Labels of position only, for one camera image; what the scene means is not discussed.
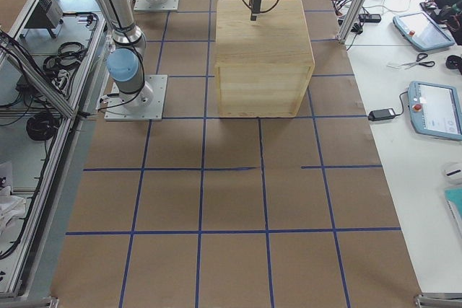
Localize blue teach pendant near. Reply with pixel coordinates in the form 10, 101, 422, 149
408, 81, 461, 141

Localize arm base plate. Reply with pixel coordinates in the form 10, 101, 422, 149
134, 0, 179, 12
104, 74, 167, 121

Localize blue teach pendant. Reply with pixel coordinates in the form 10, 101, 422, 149
393, 12, 455, 52
408, 81, 461, 141

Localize black scissors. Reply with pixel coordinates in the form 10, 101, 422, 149
401, 53, 435, 69

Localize wooden drawer cabinet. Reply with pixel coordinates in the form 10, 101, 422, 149
214, 0, 315, 118

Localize black power adapter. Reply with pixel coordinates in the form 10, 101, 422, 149
367, 108, 397, 122

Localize blue teach pendant far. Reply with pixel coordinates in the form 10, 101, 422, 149
393, 12, 455, 52

